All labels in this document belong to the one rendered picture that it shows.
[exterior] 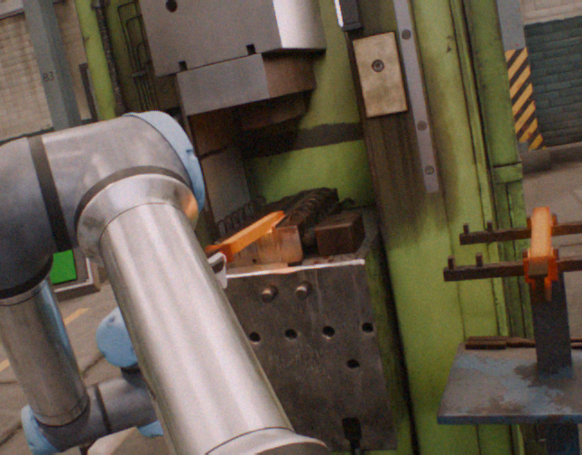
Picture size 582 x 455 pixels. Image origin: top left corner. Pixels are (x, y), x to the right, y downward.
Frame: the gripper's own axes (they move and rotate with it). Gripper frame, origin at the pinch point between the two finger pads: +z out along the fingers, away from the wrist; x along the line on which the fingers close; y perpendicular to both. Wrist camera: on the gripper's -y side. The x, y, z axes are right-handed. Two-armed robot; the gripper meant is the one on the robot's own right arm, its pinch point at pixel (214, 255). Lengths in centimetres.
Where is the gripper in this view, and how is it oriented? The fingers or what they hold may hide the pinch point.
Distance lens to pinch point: 117.8
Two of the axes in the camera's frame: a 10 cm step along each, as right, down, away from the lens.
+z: 2.8, -2.4, 9.3
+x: 9.4, -1.4, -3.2
